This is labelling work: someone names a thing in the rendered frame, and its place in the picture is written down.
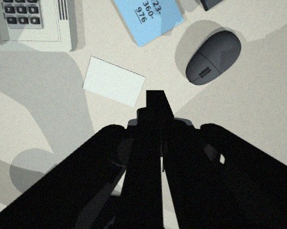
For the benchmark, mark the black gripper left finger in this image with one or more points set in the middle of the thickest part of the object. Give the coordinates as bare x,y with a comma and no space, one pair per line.
71,195

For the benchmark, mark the dark grey computer mouse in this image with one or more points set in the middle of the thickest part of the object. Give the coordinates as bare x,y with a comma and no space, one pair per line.
216,55

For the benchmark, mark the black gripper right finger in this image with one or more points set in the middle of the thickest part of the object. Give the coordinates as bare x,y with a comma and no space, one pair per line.
248,192

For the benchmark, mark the white rectangular sheet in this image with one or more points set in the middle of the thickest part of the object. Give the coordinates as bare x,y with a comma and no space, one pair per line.
114,82

